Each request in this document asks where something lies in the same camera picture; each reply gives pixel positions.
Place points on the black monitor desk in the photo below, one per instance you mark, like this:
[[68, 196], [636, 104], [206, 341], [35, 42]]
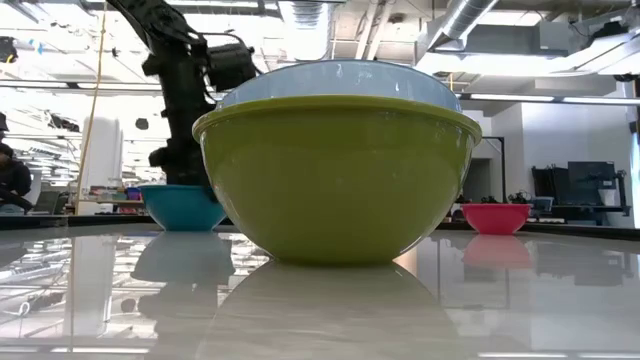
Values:
[[582, 187]]

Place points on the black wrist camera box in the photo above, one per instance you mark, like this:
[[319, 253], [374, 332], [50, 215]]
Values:
[[231, 66]]

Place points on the person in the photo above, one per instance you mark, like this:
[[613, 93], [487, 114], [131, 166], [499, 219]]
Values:
[[13, 180]]

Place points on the pink bowl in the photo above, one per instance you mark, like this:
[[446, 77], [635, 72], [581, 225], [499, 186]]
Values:
[[495, 218]]

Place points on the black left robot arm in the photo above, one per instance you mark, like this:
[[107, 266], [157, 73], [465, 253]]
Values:
[[157, 22]]

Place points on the grey office chair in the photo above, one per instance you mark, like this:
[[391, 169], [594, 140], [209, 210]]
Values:
[[49, 202]]

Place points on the teal bowl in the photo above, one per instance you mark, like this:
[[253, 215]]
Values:
[[181, 210]]

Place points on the silver ventilation duct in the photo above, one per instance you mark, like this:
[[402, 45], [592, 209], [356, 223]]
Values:
[[462, 19]]

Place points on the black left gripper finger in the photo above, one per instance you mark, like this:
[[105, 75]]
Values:
[[186, 167]]

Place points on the large green bowl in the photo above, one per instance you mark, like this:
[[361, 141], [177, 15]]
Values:
[[335, 190]]

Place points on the light blue bowl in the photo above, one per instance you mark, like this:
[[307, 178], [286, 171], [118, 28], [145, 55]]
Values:
[[340, 82]]

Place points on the ceiling light strip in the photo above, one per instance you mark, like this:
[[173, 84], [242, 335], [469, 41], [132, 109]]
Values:
[[550, 98]]

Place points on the white column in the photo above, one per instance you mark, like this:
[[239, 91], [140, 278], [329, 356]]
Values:
[[101, 155]]

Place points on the black door frame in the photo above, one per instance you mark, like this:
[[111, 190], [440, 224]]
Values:
[[500, 167]]

